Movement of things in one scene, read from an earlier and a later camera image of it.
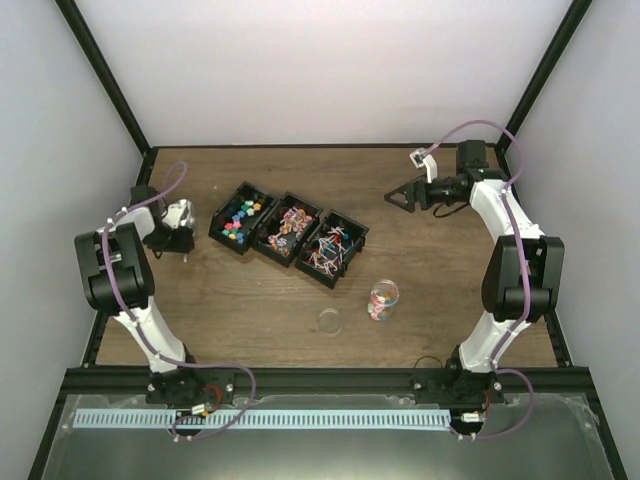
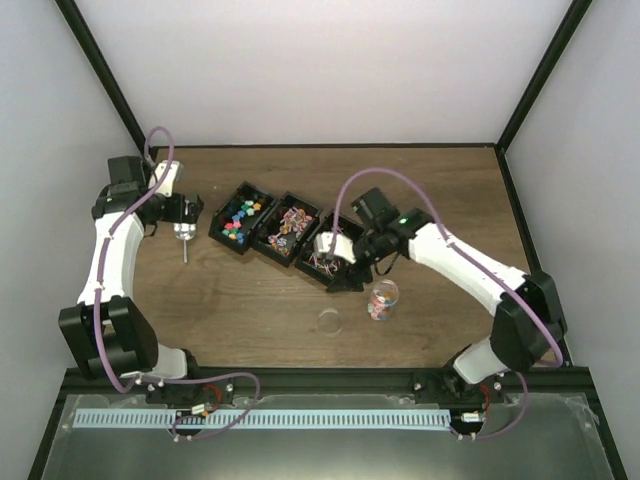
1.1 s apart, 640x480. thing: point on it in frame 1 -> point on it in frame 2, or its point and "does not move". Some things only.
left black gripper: x=181 y=244 -> x=192 y=213
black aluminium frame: x=425 y=380 does not move
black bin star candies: x=239 y=215 does not move
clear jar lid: x=329 y=321 does not move
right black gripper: x=411 y=191 -> x=351 y=283
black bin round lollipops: x=326 y=252 does not move
